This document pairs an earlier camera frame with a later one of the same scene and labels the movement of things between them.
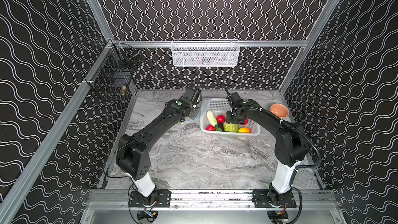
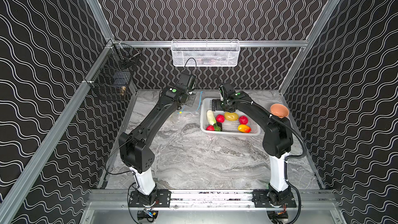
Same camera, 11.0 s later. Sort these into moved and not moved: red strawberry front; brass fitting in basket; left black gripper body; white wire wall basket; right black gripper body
Moved: right black gripper body; left black gripper body
Not moved: brass fitting in basket; white wire wall basket; red strawberry front
